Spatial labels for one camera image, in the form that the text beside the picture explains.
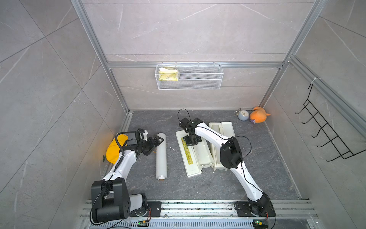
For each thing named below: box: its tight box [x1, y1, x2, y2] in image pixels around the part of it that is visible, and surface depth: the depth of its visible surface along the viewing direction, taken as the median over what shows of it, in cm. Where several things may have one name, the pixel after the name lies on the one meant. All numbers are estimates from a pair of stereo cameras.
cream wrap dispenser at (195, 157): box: [175, 129, 215, 178], surface depth 92 cm
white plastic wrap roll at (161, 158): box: [155, 132, 168, 181], surface depth 89 cm
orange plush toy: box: [249, 106, 271, 124], surface depth 109 cm
